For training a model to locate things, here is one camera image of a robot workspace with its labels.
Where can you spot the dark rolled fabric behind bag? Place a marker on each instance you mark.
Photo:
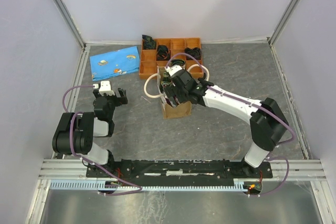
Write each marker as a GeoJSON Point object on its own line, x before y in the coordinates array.
{"type": "Point", "coordinates": [177, 62]}

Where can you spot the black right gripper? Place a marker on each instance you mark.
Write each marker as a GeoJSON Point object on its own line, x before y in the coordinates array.
{"type": "Point", "coordinates": [170, 92]}

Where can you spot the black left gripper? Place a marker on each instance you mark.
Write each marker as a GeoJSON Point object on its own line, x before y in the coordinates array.
{"type": "Point", "coordinates": [119, 100]}

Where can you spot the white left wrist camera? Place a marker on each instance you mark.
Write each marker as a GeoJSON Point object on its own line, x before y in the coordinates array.
{"type": "Point", "coordinates": [106, 87]}

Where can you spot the brown canvas bag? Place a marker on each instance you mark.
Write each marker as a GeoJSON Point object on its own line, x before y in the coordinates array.
{"type": "Point", "coordinates": [183, 109]}

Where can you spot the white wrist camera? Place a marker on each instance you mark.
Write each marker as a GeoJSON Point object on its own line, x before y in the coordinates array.
{"type": "Point", "coordinates": [106, 87]}
{"type": "Point", "coordinates": [173, 69]}

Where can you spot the orange compartment tray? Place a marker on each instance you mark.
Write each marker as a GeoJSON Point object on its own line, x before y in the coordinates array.
{"type": "Point", "coordinates": [149, 63]}

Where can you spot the black rolled band right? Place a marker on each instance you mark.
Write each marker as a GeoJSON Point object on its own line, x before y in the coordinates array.
{"type": "Point", "coordinates": [195, 52]}

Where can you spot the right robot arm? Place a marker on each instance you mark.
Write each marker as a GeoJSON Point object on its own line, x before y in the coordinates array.
{"type": "Point", "coordinates": [265, 118]}

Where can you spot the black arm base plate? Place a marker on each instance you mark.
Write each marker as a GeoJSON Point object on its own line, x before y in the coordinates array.
{"type": "Point", "coordinates": [221, 172]}

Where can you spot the black rolled band left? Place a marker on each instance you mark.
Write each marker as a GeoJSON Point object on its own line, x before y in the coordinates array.
{"type": "Point", "coordinates": [163, 53]}

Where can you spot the dark patterned rolled fabric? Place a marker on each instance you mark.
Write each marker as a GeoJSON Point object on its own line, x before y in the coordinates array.
{"type": "Point", "coordinates": [148, 43]}

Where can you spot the blue patterned cloth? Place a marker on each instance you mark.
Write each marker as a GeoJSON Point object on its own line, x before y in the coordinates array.
{"type": "Point", "coordinates": [114, 63]}

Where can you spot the light blue cable duct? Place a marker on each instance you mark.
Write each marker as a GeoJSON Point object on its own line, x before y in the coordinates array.
{"type": "Point", "coordinates": [102, 185]}

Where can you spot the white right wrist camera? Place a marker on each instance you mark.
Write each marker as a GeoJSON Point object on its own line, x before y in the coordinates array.
{"type": "Point", "coordinates": [173, 69]}

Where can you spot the black rolled band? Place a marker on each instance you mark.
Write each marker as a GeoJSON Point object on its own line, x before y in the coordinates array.
{"type": "Point", "coordinates": [195, 52]}
{"type": "Point", "coordinates": [163, 53]}

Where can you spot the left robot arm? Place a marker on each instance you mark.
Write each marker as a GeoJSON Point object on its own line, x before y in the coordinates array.
{"type": "Point", "coordinates": [75, 133]}

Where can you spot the green glass bottle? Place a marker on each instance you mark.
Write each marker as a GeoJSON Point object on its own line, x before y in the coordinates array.
{"type": "Point", "coordinates": [166, 80]}

